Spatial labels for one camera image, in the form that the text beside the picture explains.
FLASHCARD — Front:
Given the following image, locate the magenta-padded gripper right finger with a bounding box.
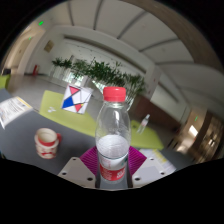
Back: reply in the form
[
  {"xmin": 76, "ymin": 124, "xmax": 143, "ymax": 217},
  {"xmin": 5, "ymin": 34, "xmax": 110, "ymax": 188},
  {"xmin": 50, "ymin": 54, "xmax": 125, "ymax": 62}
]
[{"xmin": 127, "ymin": 145, "xmax": 168, "ymax": 190}]

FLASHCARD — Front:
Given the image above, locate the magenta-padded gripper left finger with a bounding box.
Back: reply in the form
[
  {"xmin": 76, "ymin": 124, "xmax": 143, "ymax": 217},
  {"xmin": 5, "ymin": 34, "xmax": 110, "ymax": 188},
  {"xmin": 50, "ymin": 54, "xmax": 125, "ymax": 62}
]
[{"xmin": 57, "ymin": 145, "xmax": 100, "ymax": 190}]

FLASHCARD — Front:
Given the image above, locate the clear red-capped water bottle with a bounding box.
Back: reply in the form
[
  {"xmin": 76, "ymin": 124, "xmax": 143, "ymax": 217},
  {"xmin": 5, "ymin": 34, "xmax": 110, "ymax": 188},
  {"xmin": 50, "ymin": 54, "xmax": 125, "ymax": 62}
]
[{"xmin": 95, "ymin": 86, "xmax": 132, "ymax": 190}]

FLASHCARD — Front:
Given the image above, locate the small clear water bottle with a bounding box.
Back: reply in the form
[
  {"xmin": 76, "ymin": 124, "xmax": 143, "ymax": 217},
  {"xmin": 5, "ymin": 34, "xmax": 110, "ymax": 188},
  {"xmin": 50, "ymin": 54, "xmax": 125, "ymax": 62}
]
[{"xmin": 137, "ymin": 113, "xmax": 151, "ymax": 135}]

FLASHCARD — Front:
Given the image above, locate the small lime green table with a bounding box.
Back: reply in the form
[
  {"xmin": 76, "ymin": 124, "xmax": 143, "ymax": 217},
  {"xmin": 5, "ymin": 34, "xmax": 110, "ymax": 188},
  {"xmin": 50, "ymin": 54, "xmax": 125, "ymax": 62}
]
[{"xmin": 128, "ymin": 119, "xmax": 165, "ymax": 151}]

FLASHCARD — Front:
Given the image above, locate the red and white mug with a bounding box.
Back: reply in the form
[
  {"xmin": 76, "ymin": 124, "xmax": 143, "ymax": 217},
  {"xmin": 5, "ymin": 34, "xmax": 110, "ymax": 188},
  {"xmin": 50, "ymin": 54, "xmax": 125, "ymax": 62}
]
[{"xmin": 34, "ymin": 127, "xmax": 63, "ymax": 160}]

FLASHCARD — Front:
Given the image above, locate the large lime green table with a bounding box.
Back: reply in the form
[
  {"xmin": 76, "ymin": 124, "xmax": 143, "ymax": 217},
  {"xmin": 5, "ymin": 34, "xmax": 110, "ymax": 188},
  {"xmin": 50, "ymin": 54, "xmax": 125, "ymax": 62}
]
[{"xmin": 39, "ymin": 89, "xmax": 101, "ymax": 138}]

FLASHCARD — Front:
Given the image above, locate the white box with coloured triangles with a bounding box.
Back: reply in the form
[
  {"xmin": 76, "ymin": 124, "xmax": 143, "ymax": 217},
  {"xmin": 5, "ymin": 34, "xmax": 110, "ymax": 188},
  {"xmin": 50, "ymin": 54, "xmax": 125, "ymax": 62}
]
[{"xmin": 61, "ymin": 84, "xmax": 94, "ymax": 115}]

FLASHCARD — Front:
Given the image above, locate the colourful printed magazine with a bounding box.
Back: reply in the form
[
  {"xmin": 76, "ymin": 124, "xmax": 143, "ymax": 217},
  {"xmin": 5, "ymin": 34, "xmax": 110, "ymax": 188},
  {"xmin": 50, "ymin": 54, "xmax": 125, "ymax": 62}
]
[{"xmin": 0, "ymin": 96, "xmax": 34, "ymax": 129}]

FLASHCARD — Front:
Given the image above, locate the row of potted green plants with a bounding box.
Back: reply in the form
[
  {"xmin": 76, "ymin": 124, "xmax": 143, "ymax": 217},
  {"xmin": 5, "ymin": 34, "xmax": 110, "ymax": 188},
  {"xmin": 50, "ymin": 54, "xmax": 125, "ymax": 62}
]
[{"xmin": 50, "ymin": 57, "xmax": 148, "ymax": 108}]

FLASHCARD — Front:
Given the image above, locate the lime green armchair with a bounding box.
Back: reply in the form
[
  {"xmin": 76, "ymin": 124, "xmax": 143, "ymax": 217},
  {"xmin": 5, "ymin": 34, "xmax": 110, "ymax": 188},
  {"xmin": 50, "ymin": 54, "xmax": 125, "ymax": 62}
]
[{"xmin": 0, "ymin": 73, "xmax": 11, "ymax": 90}]

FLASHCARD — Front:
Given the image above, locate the brown wall picture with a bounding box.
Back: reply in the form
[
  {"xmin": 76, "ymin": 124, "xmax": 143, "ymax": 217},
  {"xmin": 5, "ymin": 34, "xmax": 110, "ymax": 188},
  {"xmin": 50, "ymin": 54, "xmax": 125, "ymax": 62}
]
[{"xmin": 43, "ymin": 39, "xmax": 55, "ymax": 53}]

